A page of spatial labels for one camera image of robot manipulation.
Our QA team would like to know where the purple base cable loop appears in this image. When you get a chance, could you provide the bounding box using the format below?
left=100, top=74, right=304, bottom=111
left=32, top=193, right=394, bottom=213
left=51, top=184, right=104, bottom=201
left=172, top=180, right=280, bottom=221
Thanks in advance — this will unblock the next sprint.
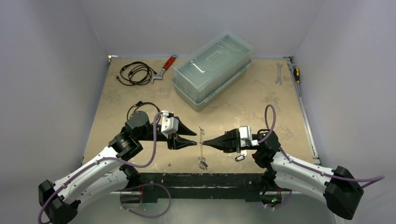
left=119, top=181, right=173, bottom=218

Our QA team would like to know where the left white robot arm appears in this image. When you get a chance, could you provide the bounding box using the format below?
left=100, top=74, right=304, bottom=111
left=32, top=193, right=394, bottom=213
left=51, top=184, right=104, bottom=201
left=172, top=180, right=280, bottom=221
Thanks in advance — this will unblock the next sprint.
left=37, top=111, right=197, bottom=224

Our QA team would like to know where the yellow black screwdriver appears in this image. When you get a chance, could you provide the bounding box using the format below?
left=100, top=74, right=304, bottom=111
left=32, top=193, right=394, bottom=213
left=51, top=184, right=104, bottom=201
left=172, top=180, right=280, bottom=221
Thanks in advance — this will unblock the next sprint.
left=293, top=68, right=301, bottom=97

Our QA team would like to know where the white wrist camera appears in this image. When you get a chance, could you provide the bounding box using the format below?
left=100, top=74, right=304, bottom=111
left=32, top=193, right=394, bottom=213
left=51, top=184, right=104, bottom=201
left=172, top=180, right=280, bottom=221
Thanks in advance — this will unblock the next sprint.
left=161, top=110, right=179, bottom=139
left=239, top=126, right=259, bottom=148

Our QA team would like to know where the red handled adjustable wrench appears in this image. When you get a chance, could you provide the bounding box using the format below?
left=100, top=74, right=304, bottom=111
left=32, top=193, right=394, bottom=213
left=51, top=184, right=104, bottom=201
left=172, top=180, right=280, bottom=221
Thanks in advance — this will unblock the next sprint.
left=150, top=55, right=177, bottom=84

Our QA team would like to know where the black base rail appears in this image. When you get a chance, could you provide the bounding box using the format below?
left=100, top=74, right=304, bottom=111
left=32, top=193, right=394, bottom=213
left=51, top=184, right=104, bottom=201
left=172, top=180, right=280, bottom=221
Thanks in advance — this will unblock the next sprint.
left=128, top=173, right=278, bottom=202

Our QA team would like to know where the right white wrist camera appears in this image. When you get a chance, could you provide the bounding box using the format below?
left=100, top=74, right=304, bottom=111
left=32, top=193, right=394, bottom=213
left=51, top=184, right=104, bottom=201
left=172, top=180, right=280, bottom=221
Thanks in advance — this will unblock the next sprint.
left=239, top=126, right=259, bottom=148

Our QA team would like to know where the silver open-end spanner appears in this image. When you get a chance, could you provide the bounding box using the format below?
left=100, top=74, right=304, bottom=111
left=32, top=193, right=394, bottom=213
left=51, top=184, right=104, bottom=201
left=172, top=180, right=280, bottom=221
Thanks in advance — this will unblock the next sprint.
left=275, top=63, right=283, bottom=85

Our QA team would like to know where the silver key with black tag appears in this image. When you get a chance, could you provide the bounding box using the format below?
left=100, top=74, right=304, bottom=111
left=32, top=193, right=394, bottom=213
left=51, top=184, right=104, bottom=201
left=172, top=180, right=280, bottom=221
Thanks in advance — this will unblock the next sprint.
left=235, top=150, right=248, bottom=162

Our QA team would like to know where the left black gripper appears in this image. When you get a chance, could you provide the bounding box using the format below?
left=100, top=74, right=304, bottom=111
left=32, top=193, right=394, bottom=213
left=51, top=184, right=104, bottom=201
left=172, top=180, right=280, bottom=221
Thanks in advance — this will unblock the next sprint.
left=137, top=118, right=197, bottom=150

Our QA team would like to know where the black looped cable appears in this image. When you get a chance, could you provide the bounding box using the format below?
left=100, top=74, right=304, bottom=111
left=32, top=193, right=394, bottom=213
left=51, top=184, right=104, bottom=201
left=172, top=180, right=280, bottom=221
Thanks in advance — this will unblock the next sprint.
left=126, top=100, right=162, bottom=121

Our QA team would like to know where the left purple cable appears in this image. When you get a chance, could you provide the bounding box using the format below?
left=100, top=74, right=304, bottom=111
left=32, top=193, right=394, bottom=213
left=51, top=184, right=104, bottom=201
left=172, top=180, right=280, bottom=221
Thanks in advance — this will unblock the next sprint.
left=37, top=112, right=164, bottom=224

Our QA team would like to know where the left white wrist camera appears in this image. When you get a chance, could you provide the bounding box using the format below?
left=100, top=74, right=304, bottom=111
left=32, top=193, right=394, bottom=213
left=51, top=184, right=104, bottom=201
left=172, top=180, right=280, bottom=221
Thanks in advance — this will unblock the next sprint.
left=161, top=110, right=179, bottom=139

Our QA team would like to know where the white oval keyring holder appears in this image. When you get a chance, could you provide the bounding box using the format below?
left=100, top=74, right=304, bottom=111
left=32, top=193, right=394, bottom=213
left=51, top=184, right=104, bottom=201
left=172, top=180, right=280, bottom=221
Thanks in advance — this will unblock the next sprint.
left=198, top=127, right=208, bottom=170

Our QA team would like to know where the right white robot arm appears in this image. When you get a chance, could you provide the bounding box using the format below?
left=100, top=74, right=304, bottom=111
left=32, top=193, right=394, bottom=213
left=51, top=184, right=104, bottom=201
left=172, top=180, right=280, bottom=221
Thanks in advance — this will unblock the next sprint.
left=202, top=126, right=364, bottom=220

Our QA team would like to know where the coiled black cable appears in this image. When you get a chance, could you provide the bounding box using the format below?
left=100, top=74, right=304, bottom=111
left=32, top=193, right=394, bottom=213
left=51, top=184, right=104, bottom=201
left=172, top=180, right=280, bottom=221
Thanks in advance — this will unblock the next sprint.
left=116, top=61, right=157, bottom=86

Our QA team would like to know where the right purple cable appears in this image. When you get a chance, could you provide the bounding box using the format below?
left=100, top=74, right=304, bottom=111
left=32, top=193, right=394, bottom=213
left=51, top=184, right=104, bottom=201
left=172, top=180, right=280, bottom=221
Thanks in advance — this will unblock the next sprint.
left=257, top=104, right=385, bottom=189

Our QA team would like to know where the clear plastic storage box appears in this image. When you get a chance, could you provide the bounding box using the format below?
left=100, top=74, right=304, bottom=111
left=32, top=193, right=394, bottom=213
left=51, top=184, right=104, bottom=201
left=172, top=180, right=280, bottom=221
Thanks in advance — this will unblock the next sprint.
left=171, top=33, right=253, bottom=112

